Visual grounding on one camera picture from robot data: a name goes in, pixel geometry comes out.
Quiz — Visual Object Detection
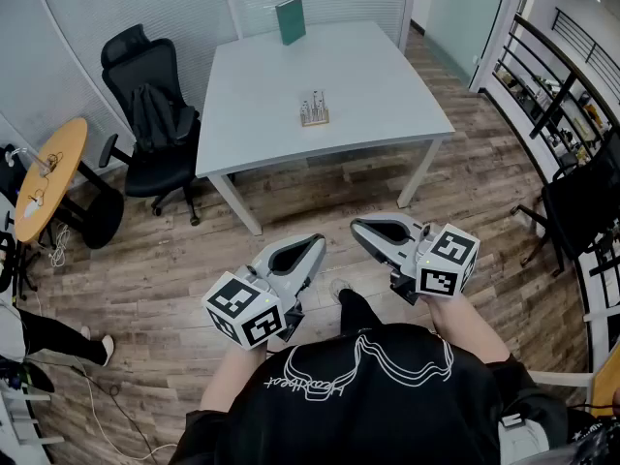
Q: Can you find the black equipment stand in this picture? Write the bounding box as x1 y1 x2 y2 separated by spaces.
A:
0 142 41 305

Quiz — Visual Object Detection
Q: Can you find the white mouse with cable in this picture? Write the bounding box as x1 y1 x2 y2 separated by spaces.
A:
22 189 46 220

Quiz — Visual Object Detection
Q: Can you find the person's left forearm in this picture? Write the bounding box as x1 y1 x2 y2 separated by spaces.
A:
199 342 273 414

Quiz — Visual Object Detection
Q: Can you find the black mesh office chair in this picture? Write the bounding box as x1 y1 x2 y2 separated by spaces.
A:
98 23 202 228

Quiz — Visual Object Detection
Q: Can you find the round wooden table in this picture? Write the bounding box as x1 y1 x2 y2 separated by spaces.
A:
14 116 126 251

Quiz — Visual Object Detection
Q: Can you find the person's black trouser leg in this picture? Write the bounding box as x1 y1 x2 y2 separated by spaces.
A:
337 288 385 334

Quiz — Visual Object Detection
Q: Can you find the wooden card stand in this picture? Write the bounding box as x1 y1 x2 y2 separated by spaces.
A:
298 89 331 128

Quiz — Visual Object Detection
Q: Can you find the wooden desk corner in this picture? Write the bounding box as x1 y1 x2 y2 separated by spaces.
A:
590 355 620 419

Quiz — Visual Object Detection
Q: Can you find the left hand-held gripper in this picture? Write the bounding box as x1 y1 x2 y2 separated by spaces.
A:
201 232 327 352

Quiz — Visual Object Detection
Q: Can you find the white square table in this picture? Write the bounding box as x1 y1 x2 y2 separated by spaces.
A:
194 19 457 237

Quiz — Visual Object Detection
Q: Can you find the black backpack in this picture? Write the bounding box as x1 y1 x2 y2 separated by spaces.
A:
129 82 179 153

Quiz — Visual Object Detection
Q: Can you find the black armchair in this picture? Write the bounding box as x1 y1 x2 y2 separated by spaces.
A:
510 128 620 279

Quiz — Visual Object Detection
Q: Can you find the grey bag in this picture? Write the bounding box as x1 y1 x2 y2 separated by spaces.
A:
497 412 569 465

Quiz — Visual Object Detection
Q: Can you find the frosted glass door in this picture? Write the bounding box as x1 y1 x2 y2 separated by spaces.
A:
424 0 512 86

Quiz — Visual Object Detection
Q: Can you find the person's black printed shirt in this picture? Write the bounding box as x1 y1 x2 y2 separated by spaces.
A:
168 322 569 465

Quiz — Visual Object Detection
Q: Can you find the long white floor cable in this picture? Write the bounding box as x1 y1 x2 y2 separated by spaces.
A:
71 356 179 462

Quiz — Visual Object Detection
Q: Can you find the thin black floor cable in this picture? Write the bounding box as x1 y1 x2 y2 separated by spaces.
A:
28 356 156 459

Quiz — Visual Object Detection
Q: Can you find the black metal railing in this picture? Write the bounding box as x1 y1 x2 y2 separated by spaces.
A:
482 7 620 140

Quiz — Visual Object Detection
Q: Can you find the green book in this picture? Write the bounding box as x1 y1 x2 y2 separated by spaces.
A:
274 0 308 47

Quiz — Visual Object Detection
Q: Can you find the white metal rack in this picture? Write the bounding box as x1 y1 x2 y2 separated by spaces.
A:
574 230 620 373

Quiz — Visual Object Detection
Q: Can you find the coiled white cable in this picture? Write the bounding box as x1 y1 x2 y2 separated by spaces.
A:
46 222 73 269

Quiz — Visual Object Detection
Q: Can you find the clear small holder with cable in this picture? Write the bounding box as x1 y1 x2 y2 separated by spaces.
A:
34 150 64 179

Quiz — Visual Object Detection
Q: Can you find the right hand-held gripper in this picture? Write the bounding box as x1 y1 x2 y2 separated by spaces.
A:
350 212 481 306

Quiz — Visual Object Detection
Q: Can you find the person's right forearm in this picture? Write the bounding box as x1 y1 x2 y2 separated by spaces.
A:
424 292 511 375

